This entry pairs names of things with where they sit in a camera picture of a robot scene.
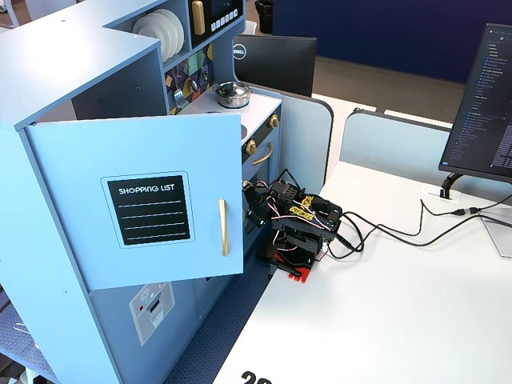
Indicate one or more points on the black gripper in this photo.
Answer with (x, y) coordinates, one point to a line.
(253, 200)

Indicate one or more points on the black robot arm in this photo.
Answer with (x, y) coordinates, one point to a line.
(304, 236)

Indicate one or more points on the blue shopping list cabinet door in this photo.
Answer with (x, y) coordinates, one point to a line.
(80, 240)

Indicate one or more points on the blue toy kitchen cabinet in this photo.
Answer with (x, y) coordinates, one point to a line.
(60, 60)

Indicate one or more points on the red table clamp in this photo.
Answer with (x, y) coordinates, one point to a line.
(302, 276)

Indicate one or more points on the gold stove knob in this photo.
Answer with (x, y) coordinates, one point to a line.
(274, 121)
(251, 147)

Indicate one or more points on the gray-blue desk divider panel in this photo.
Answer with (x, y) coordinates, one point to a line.
(392, 148)
(304, 140)

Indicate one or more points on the gray metal pot with lid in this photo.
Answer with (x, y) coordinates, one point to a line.
(232, 93)

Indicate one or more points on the silver toy spatula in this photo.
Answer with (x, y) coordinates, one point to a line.
(178, 97)

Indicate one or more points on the silver toy ladle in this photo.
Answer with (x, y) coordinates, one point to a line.
(194, 85)

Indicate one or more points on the silver toy spoon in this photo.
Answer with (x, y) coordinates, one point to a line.
(205, 77)

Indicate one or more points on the black Dell monitor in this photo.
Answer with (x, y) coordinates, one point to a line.
(280, 64)

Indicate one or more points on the white toy plate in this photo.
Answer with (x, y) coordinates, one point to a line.
(146, 31)
(170, 37)
(180, 30)

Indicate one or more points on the black trash bin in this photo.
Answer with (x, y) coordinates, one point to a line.
(265, 16)

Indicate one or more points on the black toy microwave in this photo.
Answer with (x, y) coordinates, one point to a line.
(224, 10)

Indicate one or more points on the black monitor with lit screen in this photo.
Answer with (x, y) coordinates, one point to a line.
(480, 120)

